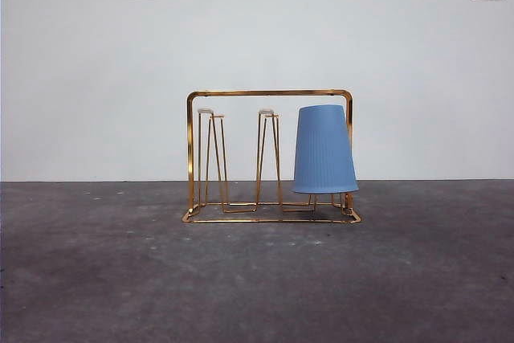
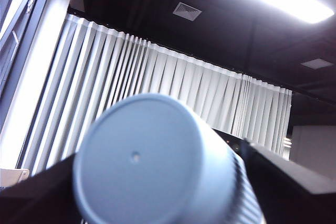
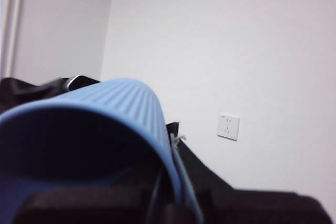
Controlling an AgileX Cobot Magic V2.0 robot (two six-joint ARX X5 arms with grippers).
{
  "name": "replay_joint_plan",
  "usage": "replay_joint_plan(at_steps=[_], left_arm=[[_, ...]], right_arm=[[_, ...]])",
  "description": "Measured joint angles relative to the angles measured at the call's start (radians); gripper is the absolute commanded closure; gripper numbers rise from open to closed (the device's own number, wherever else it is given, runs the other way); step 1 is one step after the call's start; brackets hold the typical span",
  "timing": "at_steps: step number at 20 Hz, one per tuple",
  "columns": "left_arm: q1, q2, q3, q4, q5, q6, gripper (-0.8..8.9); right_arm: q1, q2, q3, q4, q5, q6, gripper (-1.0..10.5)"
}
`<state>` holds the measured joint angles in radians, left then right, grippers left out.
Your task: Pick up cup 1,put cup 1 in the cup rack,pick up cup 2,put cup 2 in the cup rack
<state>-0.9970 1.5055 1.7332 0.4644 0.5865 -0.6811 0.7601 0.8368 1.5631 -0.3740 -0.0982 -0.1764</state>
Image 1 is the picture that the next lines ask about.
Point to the blue ribbed plastic cup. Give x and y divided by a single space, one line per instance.
325 150

